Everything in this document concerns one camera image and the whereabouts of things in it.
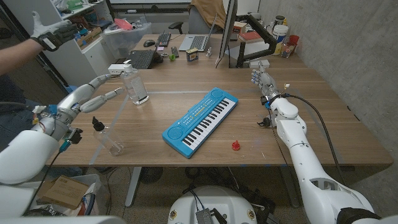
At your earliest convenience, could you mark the round black fan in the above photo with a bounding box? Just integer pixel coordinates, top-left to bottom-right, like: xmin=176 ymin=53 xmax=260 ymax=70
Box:
xmin=139 ymin=166 xmax=164 ymax=184

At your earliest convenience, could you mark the clear glass jar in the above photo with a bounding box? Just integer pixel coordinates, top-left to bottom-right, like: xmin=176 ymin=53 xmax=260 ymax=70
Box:
xmin=280 ymin=42 xmax=296 ymax=59

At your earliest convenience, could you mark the white shelf cabinet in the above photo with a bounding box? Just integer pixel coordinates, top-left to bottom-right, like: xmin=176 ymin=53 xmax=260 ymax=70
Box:
xmin=2 ymin=0 xmax=114 ymax=98

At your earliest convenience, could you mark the computer monitor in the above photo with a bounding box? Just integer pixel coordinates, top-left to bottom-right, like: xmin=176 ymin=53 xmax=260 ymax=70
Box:
xmin=215 ymin=0 xmax=239 ymax=66

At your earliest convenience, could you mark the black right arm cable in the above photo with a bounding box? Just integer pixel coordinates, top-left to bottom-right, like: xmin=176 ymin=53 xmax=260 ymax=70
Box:
xmin=282 ymin=93 xmax=348 ymax=187

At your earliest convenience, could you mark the silver laptop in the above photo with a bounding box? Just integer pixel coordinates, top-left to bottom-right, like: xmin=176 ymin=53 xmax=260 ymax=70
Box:
xmin=178 ymin=14 xmax=218 ymax=52

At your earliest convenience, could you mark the open cardboard box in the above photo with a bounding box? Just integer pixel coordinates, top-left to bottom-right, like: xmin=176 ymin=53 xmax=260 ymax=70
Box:
xmin=76 ymin=26 xmax=103 ymax=48

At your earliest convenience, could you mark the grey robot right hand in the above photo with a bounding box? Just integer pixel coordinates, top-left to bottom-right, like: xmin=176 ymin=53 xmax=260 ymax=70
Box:
xmin=251 ymin=60 xmax=281 ymax=103

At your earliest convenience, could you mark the brown cardboard box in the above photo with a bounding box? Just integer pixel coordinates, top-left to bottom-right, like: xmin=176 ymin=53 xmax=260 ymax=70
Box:
xmin=37 ymin=175 xmax=90 ymax=211

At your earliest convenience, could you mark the white table leg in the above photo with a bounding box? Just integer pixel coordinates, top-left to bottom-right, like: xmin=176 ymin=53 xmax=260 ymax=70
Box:
xmin=124 ymin=166 xmax=142 ymax=208

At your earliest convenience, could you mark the person's bare forearm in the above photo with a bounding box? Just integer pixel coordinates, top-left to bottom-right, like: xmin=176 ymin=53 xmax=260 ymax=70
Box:
xmin=0 ymin=37 xmax=44 ymax=75

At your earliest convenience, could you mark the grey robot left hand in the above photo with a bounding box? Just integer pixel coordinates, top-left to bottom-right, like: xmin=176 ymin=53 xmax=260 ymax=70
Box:
xmin=57 ymin=73 xmax=126 ymax=126

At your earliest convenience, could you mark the white power strip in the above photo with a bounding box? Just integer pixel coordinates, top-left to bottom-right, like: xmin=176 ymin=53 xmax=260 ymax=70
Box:
xmin=108 ymin=63 xmax=125 ymax=76

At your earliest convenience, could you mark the flat white box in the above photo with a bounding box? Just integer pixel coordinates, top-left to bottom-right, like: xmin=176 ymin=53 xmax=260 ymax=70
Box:
xmin=248 ymin=58 xmax=271 ymax=69

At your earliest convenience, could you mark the pink package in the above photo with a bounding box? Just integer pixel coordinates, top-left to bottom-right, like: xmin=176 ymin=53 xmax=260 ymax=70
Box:
xmin=113 ymin=17 xmax=134 ymax=31

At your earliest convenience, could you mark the red book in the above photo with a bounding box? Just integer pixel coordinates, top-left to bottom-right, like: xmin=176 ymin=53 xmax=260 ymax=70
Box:
xmin=238 ymin=30 xmax=264 ymax=44

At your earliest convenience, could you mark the white orange box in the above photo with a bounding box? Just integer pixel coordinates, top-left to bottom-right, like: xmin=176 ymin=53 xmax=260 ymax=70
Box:
xmin=232 ymin=21 xmax=248 ymax=34

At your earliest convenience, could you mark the clear plastic storage bin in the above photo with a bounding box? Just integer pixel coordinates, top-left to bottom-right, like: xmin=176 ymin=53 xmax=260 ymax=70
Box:
xmin=101 ymin=22 xmax=153 ymax=60

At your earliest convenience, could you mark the grey office chair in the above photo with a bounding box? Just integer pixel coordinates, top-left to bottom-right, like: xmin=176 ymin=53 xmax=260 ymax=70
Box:
xmin=169 ymin=4 xmax=224 ymax=35

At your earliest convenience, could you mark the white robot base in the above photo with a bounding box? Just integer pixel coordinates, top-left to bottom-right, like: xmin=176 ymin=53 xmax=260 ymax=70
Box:
xmin=167 ymin=185 xmax=258 ymax=224

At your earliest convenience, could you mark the clear black-capped spray bottle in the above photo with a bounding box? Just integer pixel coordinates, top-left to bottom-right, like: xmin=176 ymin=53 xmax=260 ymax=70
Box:
xmin=91 ymin=116 xmax=124 ymax=157

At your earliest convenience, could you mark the grey table leg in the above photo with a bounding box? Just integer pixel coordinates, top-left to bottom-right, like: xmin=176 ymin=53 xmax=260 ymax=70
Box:
xmin=279 ymin=166 xmax=300 ymax=208

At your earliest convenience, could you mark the white plastic jar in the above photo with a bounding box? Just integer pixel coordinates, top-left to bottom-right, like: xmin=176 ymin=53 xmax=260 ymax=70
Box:
xmin=272 ymin=24 xmax=290 ymax=56

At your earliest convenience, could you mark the small black keyboard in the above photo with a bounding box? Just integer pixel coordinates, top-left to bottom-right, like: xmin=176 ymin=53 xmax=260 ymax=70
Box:
xmin=155 ymin=30 xmax=172 ymax=48

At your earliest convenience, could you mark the black laptop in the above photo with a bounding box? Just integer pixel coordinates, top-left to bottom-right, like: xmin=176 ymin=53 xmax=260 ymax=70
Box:
xmin=126 ymin=49 xmax=164 ymax=70

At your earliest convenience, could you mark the green package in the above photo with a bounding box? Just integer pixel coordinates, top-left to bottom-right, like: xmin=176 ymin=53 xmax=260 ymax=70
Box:
xmin=65 ymin=0 xmax=85 ymax=11

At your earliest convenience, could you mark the blue toy piano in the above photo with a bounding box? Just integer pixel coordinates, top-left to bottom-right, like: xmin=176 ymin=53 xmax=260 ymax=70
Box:
xmin=161 ymin=86 xmax=239 ymax=159

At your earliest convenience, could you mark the brown jacket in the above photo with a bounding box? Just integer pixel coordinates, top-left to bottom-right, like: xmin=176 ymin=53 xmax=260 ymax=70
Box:
xmin=189 ymin=0 xmax=227 ymax=29

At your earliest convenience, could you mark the small yellow-blue box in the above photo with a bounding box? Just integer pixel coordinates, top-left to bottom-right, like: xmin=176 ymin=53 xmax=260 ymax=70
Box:
xmin=185 ymin=47 xmax=200 ymax=62

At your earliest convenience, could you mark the person's white-green gloved hand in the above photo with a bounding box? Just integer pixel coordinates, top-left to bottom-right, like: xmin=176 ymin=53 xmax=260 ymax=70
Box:
xmin=30 ymin=11 xmax=78 ymax=52

